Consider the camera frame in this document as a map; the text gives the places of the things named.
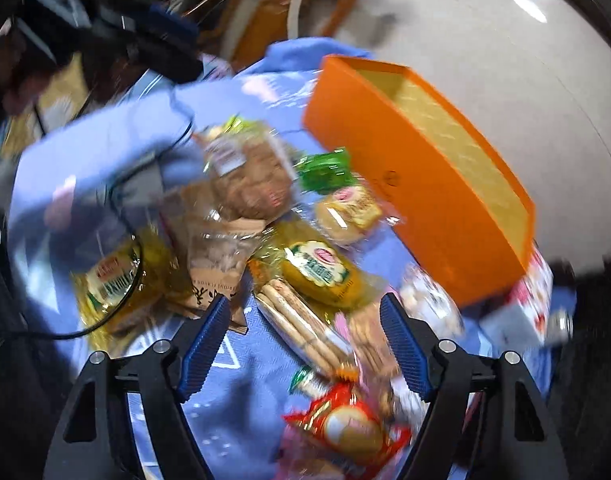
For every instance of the green snack packet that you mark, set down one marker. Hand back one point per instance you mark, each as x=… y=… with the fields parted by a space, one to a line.
x=325 y=172

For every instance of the kraft paper cookie bag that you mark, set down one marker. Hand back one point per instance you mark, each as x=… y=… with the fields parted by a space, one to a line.
x=210 y=260

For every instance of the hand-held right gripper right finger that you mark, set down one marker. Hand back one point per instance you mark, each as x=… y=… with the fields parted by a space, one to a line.
x=405 y=350

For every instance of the yellow packet with green label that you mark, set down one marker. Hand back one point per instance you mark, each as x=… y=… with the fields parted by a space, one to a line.
x=315 y=270

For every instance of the clear biscuit stick packet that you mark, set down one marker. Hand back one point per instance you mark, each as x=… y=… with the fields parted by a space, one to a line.
x=295 y=320

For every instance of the white red candy packet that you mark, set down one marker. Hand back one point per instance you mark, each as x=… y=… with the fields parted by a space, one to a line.
x=430 y=305

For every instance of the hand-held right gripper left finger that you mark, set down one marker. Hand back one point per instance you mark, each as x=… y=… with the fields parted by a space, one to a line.
x=205 y=350

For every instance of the clear bag of brown cookies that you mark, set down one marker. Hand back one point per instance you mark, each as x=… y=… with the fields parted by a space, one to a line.
x=255 y=180

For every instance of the dark carved wooden furniture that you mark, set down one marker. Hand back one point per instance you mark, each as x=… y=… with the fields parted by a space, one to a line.
x=595 y=360

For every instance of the clear round bread packet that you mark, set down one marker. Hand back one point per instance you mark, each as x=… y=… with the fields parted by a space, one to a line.
x=345 y=215

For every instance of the blue printed tablecloth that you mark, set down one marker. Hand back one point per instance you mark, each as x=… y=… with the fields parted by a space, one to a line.
x=250 y=410

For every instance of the small green white packet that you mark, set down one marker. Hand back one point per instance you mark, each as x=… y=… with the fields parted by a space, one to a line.
x=305 y=382

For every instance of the yellow packet with red label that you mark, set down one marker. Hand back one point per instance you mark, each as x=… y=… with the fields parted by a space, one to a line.
x=110 y=280

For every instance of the pink wafer packet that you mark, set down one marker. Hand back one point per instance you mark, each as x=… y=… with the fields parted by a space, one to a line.
x=370 y=340

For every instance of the white carton box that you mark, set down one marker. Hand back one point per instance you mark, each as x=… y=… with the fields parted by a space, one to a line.
x=515 y=320

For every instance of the wooden chair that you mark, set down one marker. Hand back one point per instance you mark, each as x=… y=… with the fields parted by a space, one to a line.
x=265 y=20

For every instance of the round cracker packet red edges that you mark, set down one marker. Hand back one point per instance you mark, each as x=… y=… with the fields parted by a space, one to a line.
x=345 y=425

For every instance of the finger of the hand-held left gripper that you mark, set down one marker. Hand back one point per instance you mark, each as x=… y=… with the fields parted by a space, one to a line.
x=173 y=17

